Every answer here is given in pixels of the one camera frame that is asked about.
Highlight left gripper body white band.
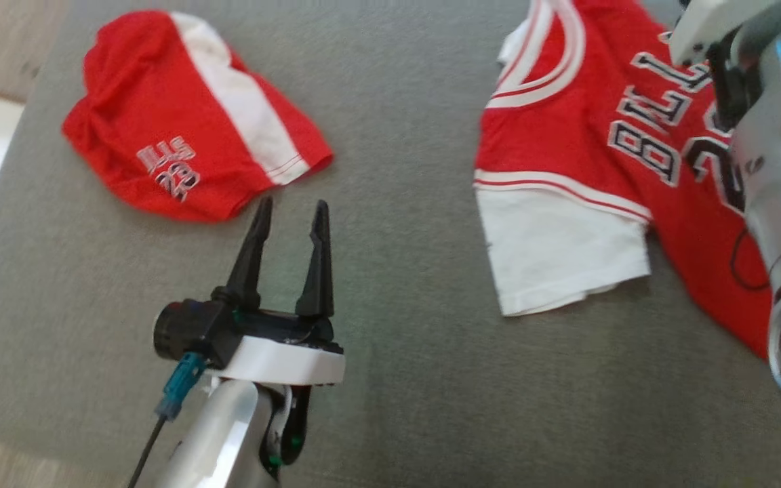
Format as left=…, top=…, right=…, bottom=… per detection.
left=218, top=305, right=346, bottom=468

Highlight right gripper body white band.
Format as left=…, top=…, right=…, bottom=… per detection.
left=668, top=0, right=781, bottom=129

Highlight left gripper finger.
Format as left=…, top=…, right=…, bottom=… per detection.
left=213, top=197, right=274, bottom=309
left=294, top=200, right=334, bottom=317

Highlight red white basketball shorts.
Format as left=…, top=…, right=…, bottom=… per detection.
left=62, top=9, right=334, bottom=223

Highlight red white basketball jersey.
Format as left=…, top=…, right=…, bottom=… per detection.
left=473, top=0, right=774, bottom=360

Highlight grey fabric sofa seat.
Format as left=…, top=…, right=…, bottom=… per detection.
left=0, top=0, right=781, bottom=488

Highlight blue left cable connector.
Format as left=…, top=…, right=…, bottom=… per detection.
left=155, top=352, right=207, bottom=421

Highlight thin black left cable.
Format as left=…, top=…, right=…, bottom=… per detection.
left=126, top=413, right=167, bottom=488

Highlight thin black cable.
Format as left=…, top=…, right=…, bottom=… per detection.
left=729, top=227, right=771, bottom=292
left=126, top=413, right=167, bottom=488

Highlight thin black right cable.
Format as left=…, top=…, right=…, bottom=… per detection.
left=729, top=227, right=771, bottom=292

